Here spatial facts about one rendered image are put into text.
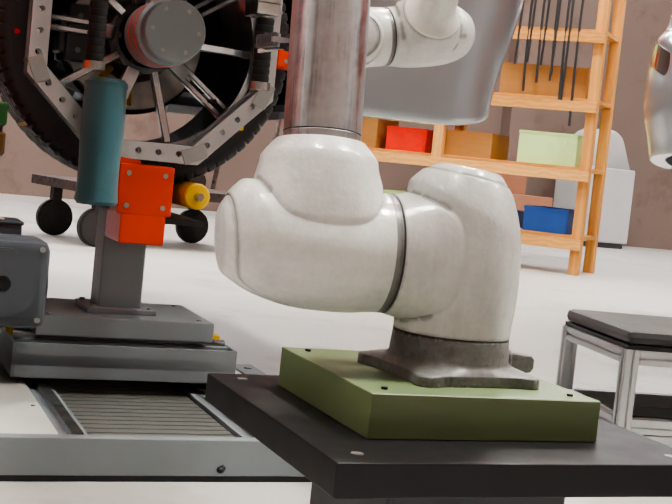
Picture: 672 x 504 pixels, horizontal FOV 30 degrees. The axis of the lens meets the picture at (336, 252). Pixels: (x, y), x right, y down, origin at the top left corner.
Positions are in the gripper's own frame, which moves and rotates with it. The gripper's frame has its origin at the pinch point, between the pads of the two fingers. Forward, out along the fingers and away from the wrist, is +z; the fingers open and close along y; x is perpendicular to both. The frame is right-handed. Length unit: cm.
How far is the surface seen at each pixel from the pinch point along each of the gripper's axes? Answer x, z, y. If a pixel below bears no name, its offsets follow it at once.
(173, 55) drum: -3.0, 18.0, -17.1
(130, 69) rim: -5.5, 42.9, -20.5
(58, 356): -69, 34, -32
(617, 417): -67, -22, 72
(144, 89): -9, 58, -14
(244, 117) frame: -13.5, 32.5, 3.6
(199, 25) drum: 3.7, 17.9, -12.3
